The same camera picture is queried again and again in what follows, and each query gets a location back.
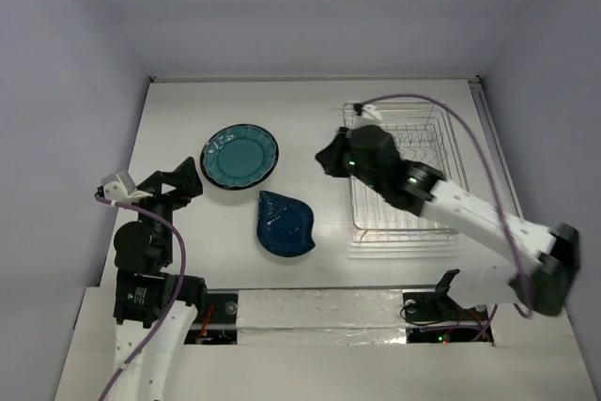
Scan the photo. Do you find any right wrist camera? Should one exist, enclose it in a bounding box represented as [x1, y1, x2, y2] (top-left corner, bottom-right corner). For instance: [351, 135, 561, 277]
[353, 102, 382, 123]

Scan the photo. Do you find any teal scalloped plate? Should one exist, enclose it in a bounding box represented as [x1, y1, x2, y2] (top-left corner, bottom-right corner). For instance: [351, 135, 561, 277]
[199, 124, 280, 191]

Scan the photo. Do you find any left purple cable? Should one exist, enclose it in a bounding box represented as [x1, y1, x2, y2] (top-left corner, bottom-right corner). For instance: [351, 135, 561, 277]
[96, 193, 189, 401]

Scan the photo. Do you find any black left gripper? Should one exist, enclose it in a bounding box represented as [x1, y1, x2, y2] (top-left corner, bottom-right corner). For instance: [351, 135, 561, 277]
[130, 155, 201, 262]

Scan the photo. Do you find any dark blue leaf dish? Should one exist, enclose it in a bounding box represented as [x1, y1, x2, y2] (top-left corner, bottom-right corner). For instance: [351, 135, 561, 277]
[256, 191, 316, 258]

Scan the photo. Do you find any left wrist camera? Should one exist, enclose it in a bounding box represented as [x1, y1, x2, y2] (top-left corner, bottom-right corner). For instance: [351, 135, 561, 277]
[100, 171, 152, 204]

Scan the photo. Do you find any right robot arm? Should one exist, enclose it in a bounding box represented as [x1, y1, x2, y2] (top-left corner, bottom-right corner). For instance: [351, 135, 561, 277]
[316, 124, 580, 317]

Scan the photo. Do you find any metal wire dish rack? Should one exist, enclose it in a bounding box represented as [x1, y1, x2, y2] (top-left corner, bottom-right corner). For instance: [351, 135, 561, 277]
[343, 100, 468, 249]

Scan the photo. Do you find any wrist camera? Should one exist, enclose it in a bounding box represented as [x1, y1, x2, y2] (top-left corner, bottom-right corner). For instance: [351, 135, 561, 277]
[100, 171, 152, 204]
[353, 102, 382, 123]

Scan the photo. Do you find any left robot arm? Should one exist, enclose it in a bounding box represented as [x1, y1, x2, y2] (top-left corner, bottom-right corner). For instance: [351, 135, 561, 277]
[95, 158, 208, 400]

